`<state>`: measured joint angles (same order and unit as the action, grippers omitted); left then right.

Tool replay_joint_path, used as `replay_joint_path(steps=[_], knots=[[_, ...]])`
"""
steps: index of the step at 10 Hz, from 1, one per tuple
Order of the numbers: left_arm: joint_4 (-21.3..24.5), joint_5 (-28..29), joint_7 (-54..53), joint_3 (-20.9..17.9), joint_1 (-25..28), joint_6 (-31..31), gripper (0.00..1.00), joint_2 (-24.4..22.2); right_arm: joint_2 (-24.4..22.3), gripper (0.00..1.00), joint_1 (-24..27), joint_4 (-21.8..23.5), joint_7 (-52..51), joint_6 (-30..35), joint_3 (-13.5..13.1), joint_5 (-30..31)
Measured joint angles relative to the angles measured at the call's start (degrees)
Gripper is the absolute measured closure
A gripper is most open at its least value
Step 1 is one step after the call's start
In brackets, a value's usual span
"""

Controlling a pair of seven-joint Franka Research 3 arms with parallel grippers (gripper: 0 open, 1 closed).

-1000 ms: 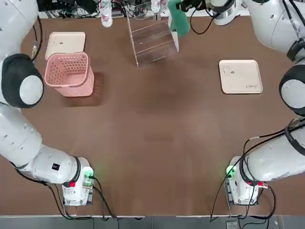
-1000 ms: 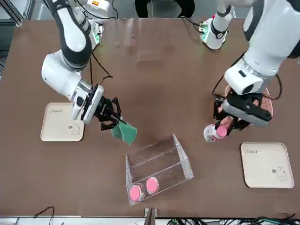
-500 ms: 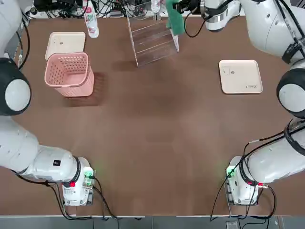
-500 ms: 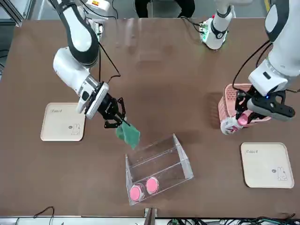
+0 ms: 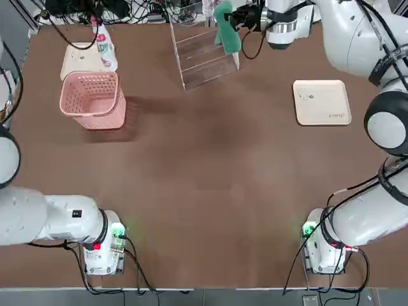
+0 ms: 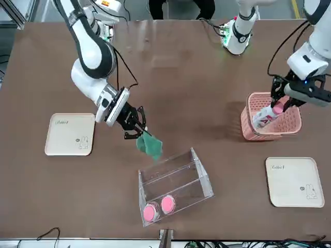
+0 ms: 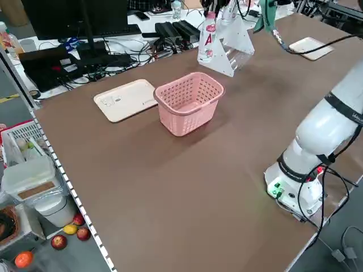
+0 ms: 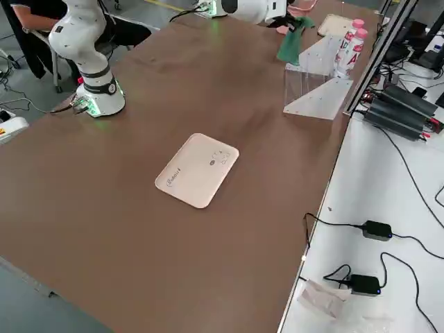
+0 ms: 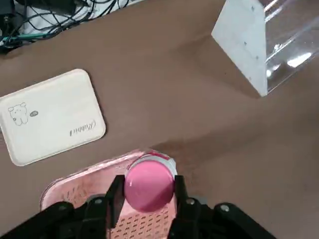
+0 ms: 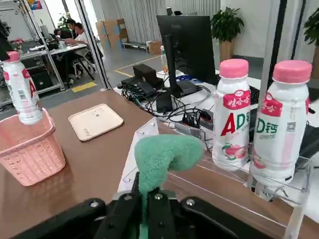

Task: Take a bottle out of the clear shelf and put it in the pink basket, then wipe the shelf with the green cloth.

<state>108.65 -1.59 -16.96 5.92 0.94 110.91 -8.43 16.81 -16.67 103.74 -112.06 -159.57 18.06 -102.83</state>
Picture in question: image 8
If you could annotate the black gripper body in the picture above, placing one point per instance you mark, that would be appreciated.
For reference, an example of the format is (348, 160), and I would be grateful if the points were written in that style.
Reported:
(293, 25)

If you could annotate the green fleece cloth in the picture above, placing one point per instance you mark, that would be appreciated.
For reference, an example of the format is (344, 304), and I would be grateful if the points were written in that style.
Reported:
(289, 48)

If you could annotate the pink plastic basket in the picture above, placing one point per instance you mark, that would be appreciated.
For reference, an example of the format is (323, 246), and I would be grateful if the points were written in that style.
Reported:
(305, 6)

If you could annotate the beige rabbit print tray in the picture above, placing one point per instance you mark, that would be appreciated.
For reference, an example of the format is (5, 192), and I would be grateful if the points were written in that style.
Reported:
(333, 24)
(197, 170)

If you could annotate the black finned power supply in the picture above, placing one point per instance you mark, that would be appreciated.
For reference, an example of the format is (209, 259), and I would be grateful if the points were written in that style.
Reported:
(409, 98)
(395, 123)

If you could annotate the black computer monitor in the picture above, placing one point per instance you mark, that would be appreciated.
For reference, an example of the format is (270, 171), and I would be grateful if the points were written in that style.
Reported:
(426, 60)

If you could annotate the black phone with white edge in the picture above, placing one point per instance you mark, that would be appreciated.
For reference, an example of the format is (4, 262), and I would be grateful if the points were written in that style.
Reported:
(419, 92)

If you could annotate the black power adapter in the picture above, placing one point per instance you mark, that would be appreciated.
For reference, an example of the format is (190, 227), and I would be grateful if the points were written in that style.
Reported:
(377, 229)
(364, 284)

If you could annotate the clear plastic bag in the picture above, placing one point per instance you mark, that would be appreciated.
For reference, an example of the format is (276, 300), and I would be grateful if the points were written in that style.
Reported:
(322, 298)

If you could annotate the white control box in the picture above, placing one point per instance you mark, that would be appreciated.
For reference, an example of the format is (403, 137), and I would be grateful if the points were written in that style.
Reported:
(12, 128)

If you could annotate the aluminium frame post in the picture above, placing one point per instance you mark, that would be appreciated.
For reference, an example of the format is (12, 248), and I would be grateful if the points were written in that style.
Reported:
(378, 52)

